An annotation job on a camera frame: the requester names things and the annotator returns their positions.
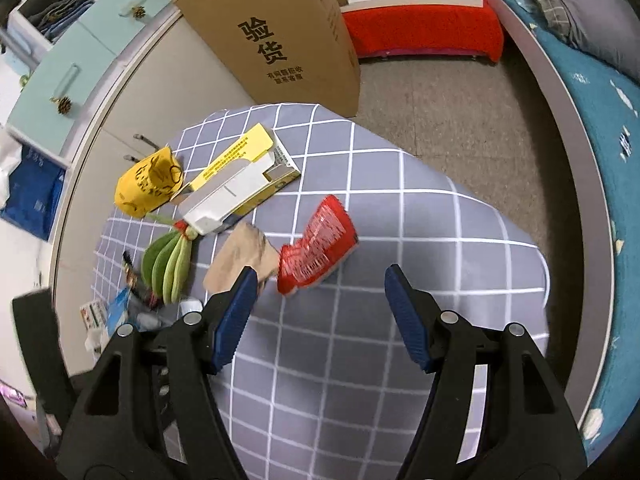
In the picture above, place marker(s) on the black snack wrapper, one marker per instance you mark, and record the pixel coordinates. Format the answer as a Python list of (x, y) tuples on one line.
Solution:
[(138, 287)]

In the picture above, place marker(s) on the grey folded duvet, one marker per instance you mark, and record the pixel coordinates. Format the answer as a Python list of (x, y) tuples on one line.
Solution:
[(605, 29)]

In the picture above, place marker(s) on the lilac teal stair cabinet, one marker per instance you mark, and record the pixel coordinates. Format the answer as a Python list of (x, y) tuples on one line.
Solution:
[(73, 49)]

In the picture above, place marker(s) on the red snack wrapper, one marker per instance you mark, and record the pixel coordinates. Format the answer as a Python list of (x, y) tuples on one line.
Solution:
[(329, 237)]

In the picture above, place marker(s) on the blue white tube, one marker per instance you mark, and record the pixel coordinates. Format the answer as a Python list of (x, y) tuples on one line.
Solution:
[(117, 311)]

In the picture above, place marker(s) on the teal patterned mattress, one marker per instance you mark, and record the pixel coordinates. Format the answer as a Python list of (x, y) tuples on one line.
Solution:
[(608, 103)]

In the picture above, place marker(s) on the tall brown cardboard box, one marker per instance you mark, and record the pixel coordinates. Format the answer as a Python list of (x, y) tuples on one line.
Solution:
[(295, 51)]

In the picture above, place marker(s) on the yellow white carton box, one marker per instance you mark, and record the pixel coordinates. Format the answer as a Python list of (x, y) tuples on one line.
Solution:
[(243, 176)]

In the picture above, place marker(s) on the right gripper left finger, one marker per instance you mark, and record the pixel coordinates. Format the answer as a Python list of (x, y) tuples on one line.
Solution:
[(147, 411)]

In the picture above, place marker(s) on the grey checked tablecloth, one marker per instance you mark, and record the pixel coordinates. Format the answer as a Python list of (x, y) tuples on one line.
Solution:
[(321, 386)]

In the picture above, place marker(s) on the green banana toy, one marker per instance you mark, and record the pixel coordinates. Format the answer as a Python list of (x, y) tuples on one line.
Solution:
[(166, 261)]

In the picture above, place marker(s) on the brown paper scrap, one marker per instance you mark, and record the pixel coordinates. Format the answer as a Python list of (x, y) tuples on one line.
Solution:
[(245, 246)]

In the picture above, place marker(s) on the beige low cabinet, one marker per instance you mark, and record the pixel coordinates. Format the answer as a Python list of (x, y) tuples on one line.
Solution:
[(166, 80)]

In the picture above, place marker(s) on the gold green white carton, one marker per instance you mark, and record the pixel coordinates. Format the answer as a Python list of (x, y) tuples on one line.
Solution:
[(94, 317)]

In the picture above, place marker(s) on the blue parcel bag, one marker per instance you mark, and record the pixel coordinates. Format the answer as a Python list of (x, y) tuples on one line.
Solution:
[(31, 188)]

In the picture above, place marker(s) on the red fabric bench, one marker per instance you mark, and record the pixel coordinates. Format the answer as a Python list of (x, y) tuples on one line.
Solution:
[(426, 29)]

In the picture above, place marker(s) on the yellow bag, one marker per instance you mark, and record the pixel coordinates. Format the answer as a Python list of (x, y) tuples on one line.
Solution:
[(149, 183)]

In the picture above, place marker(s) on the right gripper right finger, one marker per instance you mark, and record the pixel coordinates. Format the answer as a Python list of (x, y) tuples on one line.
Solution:
[(528, 431)]

